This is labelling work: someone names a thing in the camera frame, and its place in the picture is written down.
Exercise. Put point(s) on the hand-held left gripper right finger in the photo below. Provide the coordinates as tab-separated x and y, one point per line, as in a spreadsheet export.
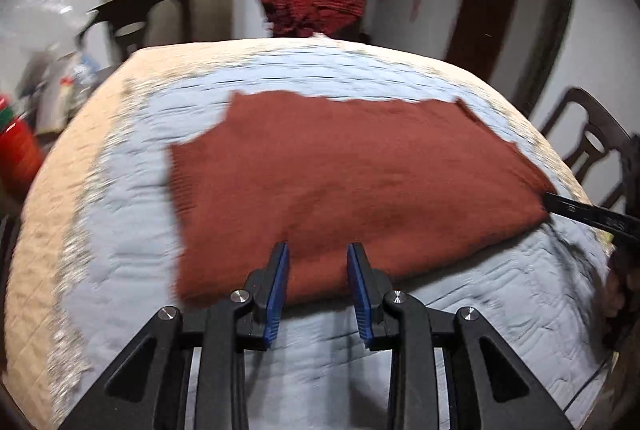
361	290

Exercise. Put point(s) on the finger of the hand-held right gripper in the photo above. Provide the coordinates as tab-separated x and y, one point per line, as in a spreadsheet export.
572	208

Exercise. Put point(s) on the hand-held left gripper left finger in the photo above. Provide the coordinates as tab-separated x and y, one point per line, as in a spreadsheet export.
277	285

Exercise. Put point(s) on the rust brown knitted sweater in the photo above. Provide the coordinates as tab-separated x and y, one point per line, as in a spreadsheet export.
350	169

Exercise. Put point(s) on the person's right hand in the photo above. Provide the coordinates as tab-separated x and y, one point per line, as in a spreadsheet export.
614	295

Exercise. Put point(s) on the blue beige quilted blanket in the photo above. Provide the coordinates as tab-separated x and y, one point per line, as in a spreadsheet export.
150	220

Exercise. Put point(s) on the grey barred window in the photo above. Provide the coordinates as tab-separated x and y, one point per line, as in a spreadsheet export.
547	49

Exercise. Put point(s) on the brown wooden door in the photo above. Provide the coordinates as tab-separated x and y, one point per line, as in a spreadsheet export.
485	9

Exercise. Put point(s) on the red bottle with antler cap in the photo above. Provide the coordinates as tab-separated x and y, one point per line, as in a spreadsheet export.
15	149

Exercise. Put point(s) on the clear plastic bag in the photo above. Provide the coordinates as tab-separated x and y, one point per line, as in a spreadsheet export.
45	9

